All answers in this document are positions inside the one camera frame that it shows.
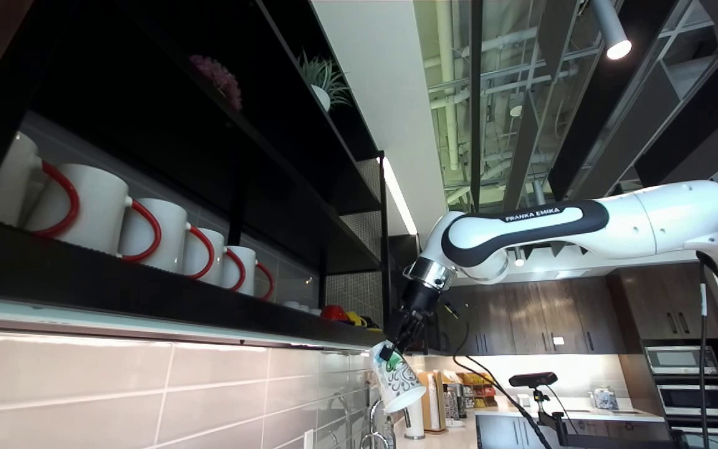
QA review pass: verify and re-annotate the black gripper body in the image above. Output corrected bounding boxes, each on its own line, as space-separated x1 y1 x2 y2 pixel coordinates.
396 280 442 341

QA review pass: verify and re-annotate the patterned paper cup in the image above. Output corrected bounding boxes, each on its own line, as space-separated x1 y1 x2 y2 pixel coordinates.
369 340 426 414

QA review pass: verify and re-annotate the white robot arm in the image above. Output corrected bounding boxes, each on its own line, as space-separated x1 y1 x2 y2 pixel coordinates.
393 179 718 348

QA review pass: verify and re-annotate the potted green plant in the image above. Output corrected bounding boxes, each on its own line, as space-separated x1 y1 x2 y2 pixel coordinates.
296 52 349 111

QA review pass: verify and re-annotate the ceiling spot lamp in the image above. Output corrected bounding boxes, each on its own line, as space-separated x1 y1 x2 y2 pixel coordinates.
590 0 634 59

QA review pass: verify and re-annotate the black camera on stand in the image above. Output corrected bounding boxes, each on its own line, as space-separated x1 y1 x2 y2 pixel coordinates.
509 373 557 416

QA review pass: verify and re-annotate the white mug red handle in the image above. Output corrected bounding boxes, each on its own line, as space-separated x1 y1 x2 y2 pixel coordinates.
258 262 278 301
22 163 129 255
182 227 225 285
120 197 188 273
221 244 258 294

